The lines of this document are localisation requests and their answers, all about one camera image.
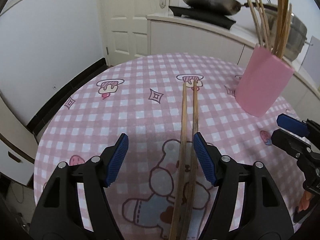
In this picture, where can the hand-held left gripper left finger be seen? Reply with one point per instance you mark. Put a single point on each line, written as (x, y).
(117, 160)

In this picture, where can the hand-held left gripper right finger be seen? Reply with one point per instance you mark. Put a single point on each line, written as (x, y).
(205, 160)

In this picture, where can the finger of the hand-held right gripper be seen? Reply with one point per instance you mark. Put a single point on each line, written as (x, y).
(292, 125)
(287, 141)

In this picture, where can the slender bamboo chopstick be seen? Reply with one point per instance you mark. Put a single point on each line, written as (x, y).
(183, 120)
(195, 110)

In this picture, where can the pink cup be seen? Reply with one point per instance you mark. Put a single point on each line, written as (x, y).
(262, 85)

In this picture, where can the bunch of wooden chopsticks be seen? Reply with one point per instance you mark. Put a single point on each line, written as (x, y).
(281, 17)

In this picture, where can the person's right hand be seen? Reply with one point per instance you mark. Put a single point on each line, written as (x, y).
(306, 201)

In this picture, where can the pink checked tablecloth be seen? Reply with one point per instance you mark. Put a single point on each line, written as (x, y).
(125, 100)

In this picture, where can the stainless steel steamer pot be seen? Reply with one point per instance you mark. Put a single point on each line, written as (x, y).
(298, 35)

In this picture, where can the white counter cabinet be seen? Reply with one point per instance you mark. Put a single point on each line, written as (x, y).
(187, 37)

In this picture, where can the black induction cooktop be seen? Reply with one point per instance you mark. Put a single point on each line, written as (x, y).
(200, 17)

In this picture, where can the cream panel door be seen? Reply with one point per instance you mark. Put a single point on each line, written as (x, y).
(125, 17)

